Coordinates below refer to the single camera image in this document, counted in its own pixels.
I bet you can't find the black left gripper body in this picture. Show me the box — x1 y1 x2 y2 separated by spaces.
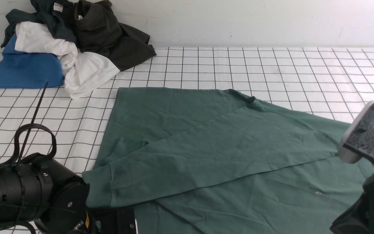
74 208 137 234

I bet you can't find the green long-sleeved shirt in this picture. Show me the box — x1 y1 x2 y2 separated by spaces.
83 88 374 234

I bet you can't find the blue shirt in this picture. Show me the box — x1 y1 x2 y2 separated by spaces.
0 34 64 89

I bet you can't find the white shirt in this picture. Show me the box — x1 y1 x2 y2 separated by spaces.
15 22 120 99

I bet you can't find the dark teal shirt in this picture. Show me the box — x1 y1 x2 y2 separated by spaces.
0 0 77 48

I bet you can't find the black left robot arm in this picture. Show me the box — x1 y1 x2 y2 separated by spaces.
0 159 138 234

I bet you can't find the dark olive shirt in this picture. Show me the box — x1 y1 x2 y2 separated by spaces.
62 0 157 71

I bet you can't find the white checkered tablecloth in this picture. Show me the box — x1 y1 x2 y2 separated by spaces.
0 47 374 234

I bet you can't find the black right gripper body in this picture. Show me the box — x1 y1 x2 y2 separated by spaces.
330 174 374 234

